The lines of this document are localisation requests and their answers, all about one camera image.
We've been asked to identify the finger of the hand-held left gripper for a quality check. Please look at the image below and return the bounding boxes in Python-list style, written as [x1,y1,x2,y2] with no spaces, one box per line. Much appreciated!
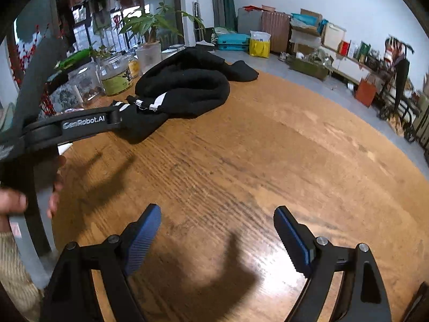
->
[106,104,135,131]

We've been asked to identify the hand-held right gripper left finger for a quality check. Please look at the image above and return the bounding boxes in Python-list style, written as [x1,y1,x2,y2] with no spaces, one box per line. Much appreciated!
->
[40,203,162,322]

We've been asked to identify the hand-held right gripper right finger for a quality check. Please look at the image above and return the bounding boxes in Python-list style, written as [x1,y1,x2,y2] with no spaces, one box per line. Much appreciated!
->
[274,206,393,322]

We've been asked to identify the black garment with white stripes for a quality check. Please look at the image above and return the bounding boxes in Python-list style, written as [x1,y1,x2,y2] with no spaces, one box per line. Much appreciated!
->
[110,45,260,145]

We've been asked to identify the person's left forearm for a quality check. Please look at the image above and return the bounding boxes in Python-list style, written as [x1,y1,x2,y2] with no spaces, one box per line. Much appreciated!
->
[0,231,46,321]

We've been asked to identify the person's left hand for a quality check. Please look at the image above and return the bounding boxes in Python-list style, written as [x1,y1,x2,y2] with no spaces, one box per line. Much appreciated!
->
[0,154,68,220]

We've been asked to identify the grey floral cushion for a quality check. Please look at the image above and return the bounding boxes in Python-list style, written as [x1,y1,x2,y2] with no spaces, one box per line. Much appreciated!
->
[43,83,82,112]

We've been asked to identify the glass jar with green contents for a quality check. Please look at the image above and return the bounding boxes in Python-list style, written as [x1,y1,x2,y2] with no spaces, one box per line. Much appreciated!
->
[98,54,135,96]

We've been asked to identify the clear plastic jar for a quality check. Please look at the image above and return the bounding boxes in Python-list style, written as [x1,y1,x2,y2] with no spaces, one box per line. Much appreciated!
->
[71,63,106,105]

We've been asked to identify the green packet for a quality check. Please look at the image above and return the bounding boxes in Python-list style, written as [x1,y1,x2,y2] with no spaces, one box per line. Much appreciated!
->
[54,48,93,72]

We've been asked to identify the frosted glass plant pot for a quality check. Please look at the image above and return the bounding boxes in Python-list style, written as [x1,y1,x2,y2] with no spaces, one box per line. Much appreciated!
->
[135,42,163,75]

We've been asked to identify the red berry branches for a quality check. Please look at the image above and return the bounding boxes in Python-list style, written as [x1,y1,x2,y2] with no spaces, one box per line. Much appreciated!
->
[8,23,65,119]

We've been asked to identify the green money tree plant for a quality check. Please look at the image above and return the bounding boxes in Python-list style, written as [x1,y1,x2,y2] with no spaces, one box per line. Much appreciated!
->
[118,0,207,46]

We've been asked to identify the teal suitcase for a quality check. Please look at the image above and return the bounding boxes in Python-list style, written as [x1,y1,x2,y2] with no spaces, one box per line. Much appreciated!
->
[217,34,252,52]

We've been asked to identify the grey teal curtain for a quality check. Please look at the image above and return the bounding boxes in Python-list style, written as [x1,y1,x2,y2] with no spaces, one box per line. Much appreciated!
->
[210,0,237,31]

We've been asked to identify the yellow shopping bag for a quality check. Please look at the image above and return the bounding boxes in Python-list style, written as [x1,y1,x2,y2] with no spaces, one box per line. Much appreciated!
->
[248,30,272,58]

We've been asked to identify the grey suitcase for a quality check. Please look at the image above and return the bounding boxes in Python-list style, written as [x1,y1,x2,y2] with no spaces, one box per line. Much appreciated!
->
[237,7,264,35]

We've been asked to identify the orange paper bag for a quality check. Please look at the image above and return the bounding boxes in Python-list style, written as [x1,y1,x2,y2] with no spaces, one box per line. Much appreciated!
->
[355,75,378,107]

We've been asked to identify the green crate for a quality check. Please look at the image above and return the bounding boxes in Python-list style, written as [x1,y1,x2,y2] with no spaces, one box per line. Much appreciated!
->
[289,52,331,81]

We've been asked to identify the pink suitcase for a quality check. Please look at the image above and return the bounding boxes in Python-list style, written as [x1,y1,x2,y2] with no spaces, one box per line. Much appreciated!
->
[261,10,292,54]

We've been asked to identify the white low cabinet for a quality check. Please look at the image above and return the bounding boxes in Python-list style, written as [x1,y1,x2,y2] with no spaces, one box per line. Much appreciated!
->
[319,43,393,88]

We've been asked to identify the black trolley cart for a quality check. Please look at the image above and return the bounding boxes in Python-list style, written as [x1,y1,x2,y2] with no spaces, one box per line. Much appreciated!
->
[378,35,423,142]

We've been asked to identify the green gift bag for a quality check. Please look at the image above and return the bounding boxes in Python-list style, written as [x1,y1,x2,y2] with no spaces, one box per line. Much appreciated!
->
[355,42,371,62]

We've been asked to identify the cardboard box pile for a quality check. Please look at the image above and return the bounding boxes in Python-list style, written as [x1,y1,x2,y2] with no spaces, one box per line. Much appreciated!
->
[289,8,324,55]

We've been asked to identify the white flat box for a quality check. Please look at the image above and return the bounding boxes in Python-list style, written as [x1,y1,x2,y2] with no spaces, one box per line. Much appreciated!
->
[321,22,346,50]

